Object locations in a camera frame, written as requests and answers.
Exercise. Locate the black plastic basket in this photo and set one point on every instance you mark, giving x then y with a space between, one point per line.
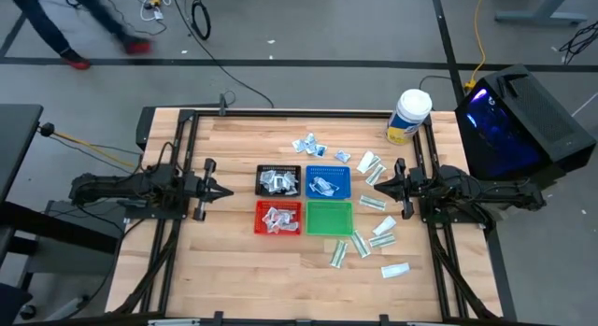
278 167

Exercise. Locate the blue plastic basket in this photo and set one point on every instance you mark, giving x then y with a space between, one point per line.
343 172

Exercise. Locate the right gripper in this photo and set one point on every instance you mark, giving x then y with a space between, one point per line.
407 186

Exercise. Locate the white bandage wrapper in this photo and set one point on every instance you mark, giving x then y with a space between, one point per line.
364 162
384 225
395 270

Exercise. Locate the black desk beam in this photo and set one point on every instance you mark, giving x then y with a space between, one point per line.
56 228

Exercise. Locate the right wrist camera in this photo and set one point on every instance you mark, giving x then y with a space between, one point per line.
419 185

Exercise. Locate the person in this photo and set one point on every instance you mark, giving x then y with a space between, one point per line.
42 22

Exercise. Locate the disinfecting wipes canister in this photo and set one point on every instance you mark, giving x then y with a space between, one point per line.
413 106

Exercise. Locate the dark blue chair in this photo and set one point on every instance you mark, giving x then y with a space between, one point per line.
11 302

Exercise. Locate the white packets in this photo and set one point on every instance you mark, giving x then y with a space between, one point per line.
360 243
284 214

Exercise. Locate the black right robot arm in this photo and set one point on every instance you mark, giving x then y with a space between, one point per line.
490 190

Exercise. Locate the green printed bandage wrapper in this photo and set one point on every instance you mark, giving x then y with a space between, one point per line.
373 202
374 163
382 240
375 174
339 253

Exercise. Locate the red plastic basket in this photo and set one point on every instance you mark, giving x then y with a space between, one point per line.
259 204

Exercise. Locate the yellow rod with black knob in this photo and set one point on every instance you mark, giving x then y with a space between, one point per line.
46 129

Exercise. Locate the white antiseptic towelette packet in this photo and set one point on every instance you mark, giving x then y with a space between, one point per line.
293 191

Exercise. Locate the green plastic basket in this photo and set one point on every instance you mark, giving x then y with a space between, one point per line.
329 218

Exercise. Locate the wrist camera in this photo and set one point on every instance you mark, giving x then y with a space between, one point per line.
189 183
419 185

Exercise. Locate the black table clamp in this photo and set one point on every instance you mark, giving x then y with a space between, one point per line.
223 104
217 318
384 319

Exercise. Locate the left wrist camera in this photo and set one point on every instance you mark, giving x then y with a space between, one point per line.
189 183

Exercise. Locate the white table leg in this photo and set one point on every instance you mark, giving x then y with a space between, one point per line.
67 309

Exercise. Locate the black computer tower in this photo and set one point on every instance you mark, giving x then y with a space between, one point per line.
537 116

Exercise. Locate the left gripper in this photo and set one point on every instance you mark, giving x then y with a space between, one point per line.
204 190

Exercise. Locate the silver aluminium bracket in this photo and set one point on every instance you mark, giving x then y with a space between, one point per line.
175 322

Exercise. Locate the grey desk leg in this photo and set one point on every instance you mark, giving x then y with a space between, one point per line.
542 17

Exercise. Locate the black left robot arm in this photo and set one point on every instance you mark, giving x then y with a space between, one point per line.
117 186

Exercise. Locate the grey stand base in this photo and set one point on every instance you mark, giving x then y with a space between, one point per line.
84 237

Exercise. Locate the small white red-print packet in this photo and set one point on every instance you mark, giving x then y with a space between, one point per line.
269 214
273 226
289 225

